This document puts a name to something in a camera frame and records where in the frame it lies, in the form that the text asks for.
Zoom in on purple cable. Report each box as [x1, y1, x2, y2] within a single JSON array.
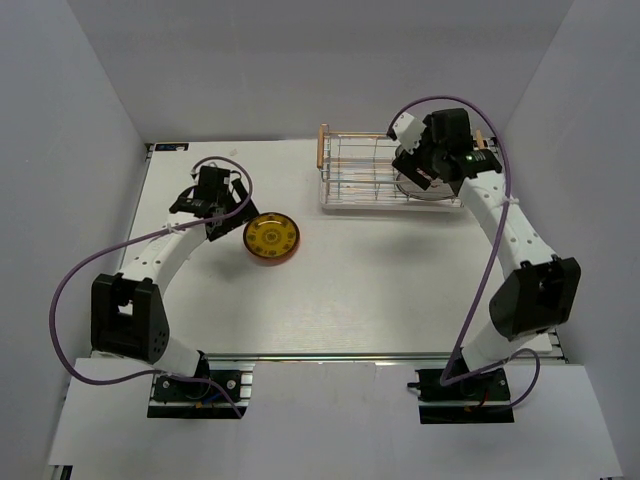
[[49, 157, 254, 419], [392, 94, 541, 409]]

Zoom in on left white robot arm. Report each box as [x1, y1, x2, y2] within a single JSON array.
[[91, 164, 258, 399]]

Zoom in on orange plate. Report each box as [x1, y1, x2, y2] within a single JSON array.
[[244, 241, 301, 266]]

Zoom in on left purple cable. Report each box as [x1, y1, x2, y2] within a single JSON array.
[[49, 157, 254, 419]]

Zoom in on black label sticker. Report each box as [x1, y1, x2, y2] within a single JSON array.
[[154, 143, 189, 152]]

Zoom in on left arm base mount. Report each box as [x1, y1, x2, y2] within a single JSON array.
[[147, 360, 254, 420]]

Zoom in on metal wire dish rack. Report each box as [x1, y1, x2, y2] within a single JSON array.
[[315, 122, 490, 215]]

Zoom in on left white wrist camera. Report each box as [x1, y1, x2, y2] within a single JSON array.
[[191, 161, 240, 188]]

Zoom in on yellow patterned plate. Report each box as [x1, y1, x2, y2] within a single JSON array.
[[243, 212, 301, 244]]

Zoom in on white plate red lettering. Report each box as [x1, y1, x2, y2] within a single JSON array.
[[395, 173, 456, 201]]

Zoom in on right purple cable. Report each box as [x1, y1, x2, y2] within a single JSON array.
[[392, 94, 541, 409]]

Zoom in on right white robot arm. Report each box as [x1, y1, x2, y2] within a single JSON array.
[[388, 108, 581, 399]]

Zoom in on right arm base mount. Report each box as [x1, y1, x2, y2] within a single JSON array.
[[407, 369, 514, 425]]

